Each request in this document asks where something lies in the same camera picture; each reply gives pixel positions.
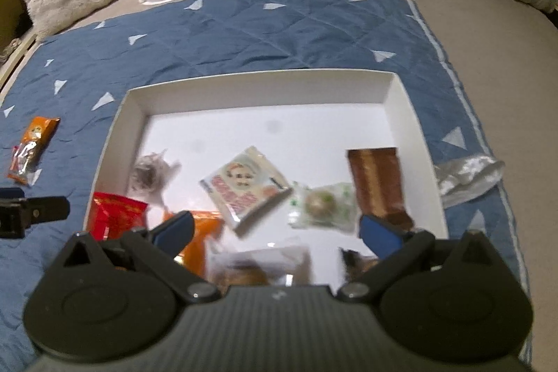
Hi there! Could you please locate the white cardboard box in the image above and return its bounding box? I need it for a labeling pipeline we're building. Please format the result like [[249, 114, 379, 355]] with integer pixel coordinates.
[[85, 68, 450, 295]]

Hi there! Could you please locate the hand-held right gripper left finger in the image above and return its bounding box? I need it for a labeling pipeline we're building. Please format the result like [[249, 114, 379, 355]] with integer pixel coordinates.
[[51, 211, 219, 305]]

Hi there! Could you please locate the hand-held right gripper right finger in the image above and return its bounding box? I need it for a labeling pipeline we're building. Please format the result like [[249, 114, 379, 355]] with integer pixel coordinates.
[[339, 214, 503, 305]]

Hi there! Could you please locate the blue quilted blanket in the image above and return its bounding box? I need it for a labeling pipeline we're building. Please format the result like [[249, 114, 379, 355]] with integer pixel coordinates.
[[0, 0, 533, 372]]

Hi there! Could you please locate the small orange snack packet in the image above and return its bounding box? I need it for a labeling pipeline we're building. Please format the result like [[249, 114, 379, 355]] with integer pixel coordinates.
[[163, 210, 226, 278]]

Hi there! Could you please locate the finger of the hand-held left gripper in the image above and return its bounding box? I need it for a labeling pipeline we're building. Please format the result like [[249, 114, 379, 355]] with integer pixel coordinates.
[[0, 187, 71, 241]]

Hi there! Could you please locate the clear dark round snack packet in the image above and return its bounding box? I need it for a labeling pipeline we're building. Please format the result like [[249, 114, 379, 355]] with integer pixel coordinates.
[[129, 149, 182, 208]]

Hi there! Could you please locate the red snack packet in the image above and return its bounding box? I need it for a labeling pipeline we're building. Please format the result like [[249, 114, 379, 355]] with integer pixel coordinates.
[[87, 192, 149, 241]]

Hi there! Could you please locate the white face print snack packet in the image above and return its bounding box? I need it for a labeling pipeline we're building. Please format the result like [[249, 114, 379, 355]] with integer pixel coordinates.
[[199, 145, 294, 237]]

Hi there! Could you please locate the clear brown cookie packet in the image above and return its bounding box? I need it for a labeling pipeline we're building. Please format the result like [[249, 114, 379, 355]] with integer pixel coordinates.
[[208, 245, 311, 296]]

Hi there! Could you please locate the wooden bed frame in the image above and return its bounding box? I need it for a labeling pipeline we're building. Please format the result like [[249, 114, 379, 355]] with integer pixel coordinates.
[[0, 0, 43, 94]]

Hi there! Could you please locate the silver foil wrapper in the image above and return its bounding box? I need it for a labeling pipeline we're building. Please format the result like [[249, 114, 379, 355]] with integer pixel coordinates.
[[433, 156, 506, 210]]

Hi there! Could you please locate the green white round cookie packet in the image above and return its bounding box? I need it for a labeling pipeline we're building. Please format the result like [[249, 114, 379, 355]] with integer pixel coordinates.
[[288, 181, 359, 234]]

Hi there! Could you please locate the long orange snack packet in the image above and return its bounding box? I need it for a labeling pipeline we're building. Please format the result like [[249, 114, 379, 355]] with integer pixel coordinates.
[[7, 116, 61, 186]]

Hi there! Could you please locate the brown snack bar packet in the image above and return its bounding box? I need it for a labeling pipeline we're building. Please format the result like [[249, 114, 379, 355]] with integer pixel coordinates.
[[347, 147, 414, 230]]

